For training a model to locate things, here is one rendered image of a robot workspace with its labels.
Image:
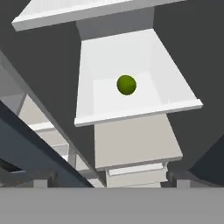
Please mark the white fridge drawer bin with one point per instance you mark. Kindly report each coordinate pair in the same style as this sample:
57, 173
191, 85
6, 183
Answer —
122, 55

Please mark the small white fridge drawer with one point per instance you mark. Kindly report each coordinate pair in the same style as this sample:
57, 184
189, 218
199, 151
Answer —
134, 176

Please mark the beige fridge drawer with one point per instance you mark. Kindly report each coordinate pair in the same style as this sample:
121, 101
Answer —
134, 140

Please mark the green lime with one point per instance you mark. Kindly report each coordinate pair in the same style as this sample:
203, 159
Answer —
126, 85

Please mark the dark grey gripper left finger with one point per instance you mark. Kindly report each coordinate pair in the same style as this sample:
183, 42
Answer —
40, 183

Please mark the white fridge shelf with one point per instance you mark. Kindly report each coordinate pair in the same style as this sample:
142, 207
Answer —
73, 11

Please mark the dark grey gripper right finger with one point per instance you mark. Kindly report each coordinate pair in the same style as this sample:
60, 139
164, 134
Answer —
183, 183

